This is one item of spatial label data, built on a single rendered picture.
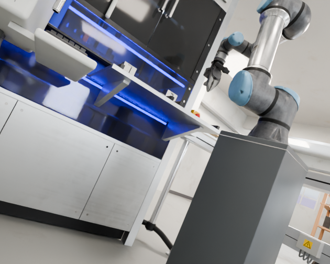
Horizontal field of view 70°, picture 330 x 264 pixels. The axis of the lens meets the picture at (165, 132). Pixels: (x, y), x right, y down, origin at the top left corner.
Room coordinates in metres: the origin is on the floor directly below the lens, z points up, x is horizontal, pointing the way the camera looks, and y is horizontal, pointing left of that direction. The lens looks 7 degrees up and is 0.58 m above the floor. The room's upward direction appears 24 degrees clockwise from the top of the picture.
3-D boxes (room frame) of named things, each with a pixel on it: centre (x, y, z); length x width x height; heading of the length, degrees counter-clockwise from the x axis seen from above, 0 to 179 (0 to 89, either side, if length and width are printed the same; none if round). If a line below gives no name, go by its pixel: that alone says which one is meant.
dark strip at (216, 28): (1.62, -0.03, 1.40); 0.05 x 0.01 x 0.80; 120
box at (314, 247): (1.41, -1.05, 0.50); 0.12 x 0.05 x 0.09; 30
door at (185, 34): (1.53, 0.14, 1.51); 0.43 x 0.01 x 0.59; 120
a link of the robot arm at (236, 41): (1.28, -0.16, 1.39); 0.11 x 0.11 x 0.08; 11
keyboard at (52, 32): (0.92, 0.50, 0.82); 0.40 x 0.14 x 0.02; 28
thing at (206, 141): (1.98, -0.32, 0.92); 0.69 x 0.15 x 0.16; 120
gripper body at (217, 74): (1.38, -0.12, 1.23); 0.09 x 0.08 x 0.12; 30
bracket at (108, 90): (1.21, 0.34, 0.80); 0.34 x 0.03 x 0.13; 30
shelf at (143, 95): (1.34, 0.13, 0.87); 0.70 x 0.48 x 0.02; 120
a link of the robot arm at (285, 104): (0.86, -0.36, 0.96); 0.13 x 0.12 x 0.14; 101
